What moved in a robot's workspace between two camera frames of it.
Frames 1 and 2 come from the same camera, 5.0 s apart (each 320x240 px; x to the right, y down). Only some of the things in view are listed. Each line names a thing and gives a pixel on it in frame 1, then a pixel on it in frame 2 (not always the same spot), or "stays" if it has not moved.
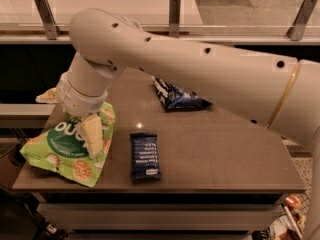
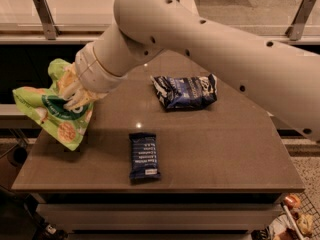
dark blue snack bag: [174, 98] stays
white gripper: [79, 99] to [87, 68]
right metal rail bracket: [297, 29] stays
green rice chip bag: [62, 148] to [46, 108]
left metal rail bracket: [45, 12] stays
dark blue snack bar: [144, 155] stays
